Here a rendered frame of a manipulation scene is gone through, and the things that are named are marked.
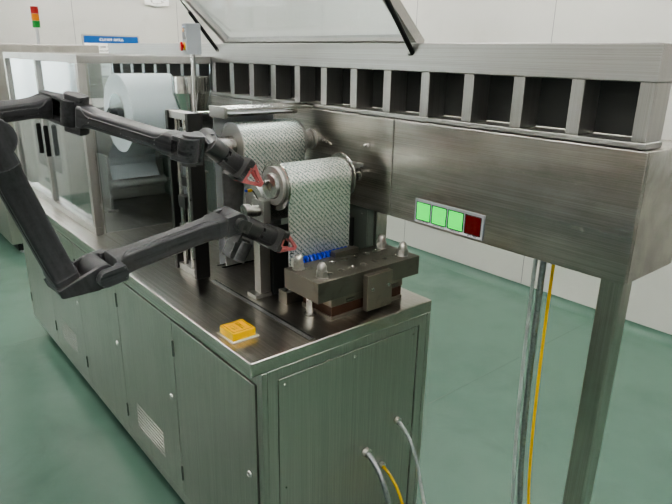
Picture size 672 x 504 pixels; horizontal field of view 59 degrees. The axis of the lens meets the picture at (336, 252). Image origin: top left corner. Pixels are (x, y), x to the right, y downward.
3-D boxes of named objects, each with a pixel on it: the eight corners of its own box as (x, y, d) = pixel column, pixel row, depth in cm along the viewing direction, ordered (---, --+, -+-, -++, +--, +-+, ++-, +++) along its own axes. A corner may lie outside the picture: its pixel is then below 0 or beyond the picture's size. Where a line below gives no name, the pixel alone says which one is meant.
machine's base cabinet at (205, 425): (35, 331, 357) (13, 191, 330) (139, 305, 396) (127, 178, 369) (265, 633, 174) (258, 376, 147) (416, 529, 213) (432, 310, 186)
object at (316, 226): (288, 264, 177) (288, 204, 172) (347, 249, 192) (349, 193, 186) (289, 264, 177) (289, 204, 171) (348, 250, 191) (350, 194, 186)
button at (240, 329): (219, 333, 160) (219, 325, 159) (242, 326, 164) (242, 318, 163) (233, 342, 155) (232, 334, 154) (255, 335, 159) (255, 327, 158)
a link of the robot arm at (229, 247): (240, 217, 155) (220, 207, 160) (222, 257, 155) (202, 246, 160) (269, 230, 164) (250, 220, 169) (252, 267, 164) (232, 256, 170)
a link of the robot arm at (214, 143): (202, 153, 158) (215, 137, 157) (195, 144, 163) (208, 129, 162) (221, 168, 162) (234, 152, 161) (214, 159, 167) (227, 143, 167)
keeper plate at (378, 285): (362, 309, 174) (363, 274, 170) (386, 301, 180) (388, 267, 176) (367, 312, 172) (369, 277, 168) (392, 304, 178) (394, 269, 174)
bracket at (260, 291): (246, 295, 185) (243, 200, 175) (263, 290, 189) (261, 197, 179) (254, 300, 181) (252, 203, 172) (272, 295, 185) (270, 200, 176)
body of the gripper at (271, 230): (281, 253, 168) (261, 245, 163) (261, 244, 175) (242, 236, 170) (290, 232, 168) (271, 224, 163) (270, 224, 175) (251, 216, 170)
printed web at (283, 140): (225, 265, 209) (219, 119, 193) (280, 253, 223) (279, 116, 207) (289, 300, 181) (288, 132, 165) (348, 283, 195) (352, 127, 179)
